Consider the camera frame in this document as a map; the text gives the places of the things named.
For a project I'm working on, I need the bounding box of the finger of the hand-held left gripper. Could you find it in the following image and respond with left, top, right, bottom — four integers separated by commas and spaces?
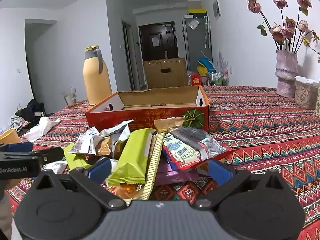
39, 147, 66, 168
0, 142, 34, 153

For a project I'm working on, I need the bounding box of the white wall panel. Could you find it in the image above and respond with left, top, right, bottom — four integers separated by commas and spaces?
212, 0, 222, 19

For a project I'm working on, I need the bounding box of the wire rack with bottles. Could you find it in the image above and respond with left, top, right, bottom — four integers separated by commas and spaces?
207, 71, 229, 87

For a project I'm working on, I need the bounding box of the yellow thermos jug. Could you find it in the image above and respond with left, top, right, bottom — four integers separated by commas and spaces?
83, 45, 112, 105

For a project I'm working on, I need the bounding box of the grey clothes pile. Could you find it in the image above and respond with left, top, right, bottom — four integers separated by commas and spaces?
9, 115, 28, 130

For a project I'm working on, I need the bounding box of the black bag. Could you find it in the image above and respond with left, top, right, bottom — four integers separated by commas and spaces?
15, 99, 47, 128

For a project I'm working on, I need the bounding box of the tan snack packet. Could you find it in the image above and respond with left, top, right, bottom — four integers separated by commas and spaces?
154, 117, 187, 134

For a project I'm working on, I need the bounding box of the small white grey-print packet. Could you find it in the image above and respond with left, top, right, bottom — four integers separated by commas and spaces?
67, 127, 105, 155

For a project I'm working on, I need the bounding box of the white cloth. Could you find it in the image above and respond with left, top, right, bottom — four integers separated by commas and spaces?
24, 117, 62, 143

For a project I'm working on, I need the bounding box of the blue plastic item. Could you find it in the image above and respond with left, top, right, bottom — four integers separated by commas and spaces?
195, 57, 214, 73

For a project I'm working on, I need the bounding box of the yellow striped snack packet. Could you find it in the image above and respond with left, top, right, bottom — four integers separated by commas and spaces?
135, 132, 166, 201

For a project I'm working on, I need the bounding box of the clear grey snack packet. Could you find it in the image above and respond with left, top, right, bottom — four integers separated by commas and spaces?
172, 126, 229, 161

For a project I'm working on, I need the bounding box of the orange crumb snack packet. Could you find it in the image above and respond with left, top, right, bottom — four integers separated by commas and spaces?
107, 184, 146, 200

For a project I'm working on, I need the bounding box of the grey refrigerator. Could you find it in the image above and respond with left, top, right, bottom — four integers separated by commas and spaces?
182, 15, 213, 75

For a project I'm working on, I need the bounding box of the brown cardboard box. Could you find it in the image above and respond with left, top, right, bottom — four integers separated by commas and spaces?
142, 57, 188, 90

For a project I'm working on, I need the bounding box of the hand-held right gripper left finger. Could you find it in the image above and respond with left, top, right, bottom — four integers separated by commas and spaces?
30, 156, 127, 211

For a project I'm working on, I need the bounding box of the red pumpkin-print cardboard box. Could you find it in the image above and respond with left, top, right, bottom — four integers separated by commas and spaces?
85, 85, 210, 133

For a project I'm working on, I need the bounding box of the pink ceramic vase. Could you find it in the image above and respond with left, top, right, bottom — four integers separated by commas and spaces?
275, 50, 298, 98

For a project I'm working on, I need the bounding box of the white jagged-edge snack packet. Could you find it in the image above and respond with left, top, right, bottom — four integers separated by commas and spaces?
99, 119, 134, 143

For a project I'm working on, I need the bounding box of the plain white snack packet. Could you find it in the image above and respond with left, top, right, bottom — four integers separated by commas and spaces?
44, 161, 68, 175

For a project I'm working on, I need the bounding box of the person's left forearm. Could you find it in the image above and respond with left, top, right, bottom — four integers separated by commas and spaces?
0, 197, 14, 240

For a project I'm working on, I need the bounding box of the dark wooden door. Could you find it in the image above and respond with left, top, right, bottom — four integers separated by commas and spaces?
139, 23, 179, 62

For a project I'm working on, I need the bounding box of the dried rose bouquet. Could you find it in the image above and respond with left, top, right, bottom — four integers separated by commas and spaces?
244, 0, 320, 63

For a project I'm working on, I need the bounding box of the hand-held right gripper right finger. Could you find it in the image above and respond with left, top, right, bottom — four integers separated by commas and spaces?
195, 158, 290, 212

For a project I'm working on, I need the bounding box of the purple decorative grass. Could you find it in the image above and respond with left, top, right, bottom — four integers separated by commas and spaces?
216, 49, 229, 73

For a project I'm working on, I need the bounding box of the white umbrella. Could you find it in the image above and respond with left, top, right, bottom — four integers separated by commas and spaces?
204, 16, 210, 48

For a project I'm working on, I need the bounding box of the clear drinking glass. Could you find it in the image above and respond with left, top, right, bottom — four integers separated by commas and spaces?
62, 87, 77, 109

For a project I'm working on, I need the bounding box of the green snack packet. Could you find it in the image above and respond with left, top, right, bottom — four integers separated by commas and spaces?
106, 127, 157, 187
64, 142, 93, 171

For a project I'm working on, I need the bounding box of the red and blue snack packet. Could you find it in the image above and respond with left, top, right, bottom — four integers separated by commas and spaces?
162, 132, 234, 171

